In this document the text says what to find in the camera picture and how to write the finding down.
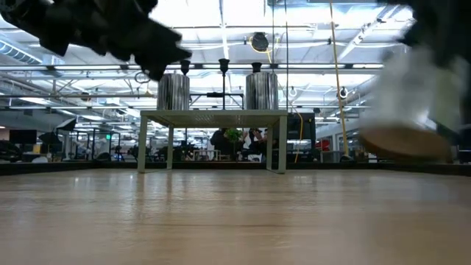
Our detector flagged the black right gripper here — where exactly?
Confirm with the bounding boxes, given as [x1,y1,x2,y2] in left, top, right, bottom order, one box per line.
[378,0,471,126]

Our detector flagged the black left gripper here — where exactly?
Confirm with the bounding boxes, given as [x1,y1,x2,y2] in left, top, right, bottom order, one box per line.
[36,0,193,82]

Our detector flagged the ribbed silver candle tin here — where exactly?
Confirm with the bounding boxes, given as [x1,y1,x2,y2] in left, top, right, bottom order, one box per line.
[358,46,468,165]
[245,71,280,111]
[157,72,191,111]

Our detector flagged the pale green metal riser shelf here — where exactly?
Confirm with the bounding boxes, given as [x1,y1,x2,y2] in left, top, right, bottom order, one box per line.
[137,109,288,174]

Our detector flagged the person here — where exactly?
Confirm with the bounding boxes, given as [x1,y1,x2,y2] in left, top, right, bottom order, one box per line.
[244,127,269,160]
[209,127,231,158]

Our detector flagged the green potted plant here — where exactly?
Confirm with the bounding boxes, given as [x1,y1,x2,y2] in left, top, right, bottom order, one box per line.
[224,127,244,160]

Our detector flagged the black softbox light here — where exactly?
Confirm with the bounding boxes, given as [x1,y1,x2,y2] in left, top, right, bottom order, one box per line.
[54,117,77,133]
[38,131,63,146]

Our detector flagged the yellow hanging pole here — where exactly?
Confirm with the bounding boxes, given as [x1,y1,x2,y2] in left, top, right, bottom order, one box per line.
[328,0,354,163]

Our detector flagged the black computer monitor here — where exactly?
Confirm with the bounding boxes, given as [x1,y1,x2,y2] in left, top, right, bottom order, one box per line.
[9,129,38,145]

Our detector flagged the black display screen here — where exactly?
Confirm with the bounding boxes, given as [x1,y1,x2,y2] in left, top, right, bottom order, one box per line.
[287,113,316,163]

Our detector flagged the black ceiling cord reel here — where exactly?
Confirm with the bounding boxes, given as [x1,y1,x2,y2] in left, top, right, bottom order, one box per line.
[250,32,270,53]

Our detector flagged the black table edge rail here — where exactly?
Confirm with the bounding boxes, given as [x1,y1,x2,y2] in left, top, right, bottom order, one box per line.
[0,160,471,177]

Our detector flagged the yellow hanging cable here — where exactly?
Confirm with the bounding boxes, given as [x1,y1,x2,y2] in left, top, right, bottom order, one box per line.
[290,106,305,163]

